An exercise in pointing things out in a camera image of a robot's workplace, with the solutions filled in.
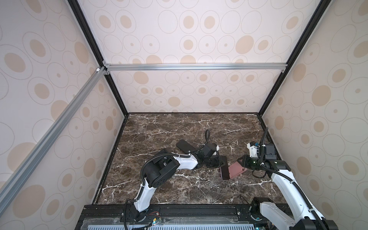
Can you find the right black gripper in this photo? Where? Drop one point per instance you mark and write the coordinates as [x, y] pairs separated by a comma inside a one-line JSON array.
[[246, 160]]

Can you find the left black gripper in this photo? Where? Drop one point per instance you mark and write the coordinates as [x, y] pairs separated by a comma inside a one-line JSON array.
[[218, 162]]

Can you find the black phone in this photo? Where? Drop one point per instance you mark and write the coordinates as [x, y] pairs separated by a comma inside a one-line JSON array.
[[185, 147]]

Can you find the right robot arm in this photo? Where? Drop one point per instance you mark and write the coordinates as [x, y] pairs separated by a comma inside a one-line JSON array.
[[305, 216]]

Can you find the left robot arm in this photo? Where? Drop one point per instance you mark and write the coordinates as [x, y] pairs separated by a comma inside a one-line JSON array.
[[156, 171]]

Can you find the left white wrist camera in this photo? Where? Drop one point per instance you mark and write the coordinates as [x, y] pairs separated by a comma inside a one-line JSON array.
[[216, 151]]

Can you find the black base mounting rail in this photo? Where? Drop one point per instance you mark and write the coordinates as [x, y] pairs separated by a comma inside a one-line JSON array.
[[172, 214]]

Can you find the horizontal aluminium rail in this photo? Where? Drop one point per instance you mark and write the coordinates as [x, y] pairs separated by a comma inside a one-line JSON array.
[[202, 67]]

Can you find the black frame post right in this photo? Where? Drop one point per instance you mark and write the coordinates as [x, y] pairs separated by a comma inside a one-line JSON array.
[[300, 45]]

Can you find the black frame post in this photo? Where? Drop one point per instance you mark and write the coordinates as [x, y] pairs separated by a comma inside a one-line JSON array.
[[77, 11], [300, 45]]

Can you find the black frame post left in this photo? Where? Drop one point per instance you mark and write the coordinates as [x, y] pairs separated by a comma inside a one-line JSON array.
[[77, 11]]

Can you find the diagonal aluminium rail left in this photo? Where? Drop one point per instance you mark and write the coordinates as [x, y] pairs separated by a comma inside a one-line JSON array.
[[30, 163]]

